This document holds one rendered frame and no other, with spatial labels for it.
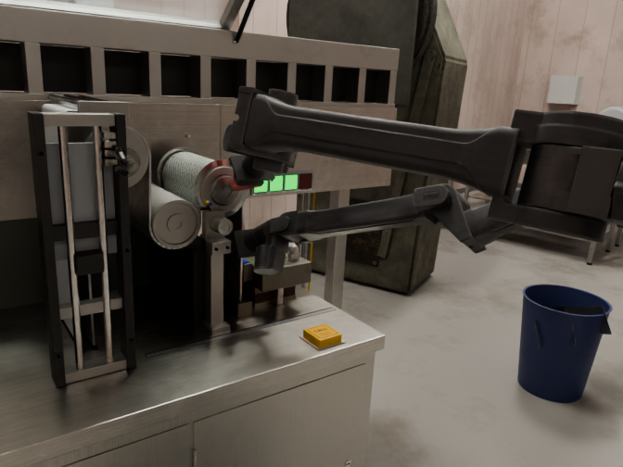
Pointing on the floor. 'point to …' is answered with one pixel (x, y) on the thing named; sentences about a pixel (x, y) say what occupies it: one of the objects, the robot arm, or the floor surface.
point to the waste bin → (559, 340)
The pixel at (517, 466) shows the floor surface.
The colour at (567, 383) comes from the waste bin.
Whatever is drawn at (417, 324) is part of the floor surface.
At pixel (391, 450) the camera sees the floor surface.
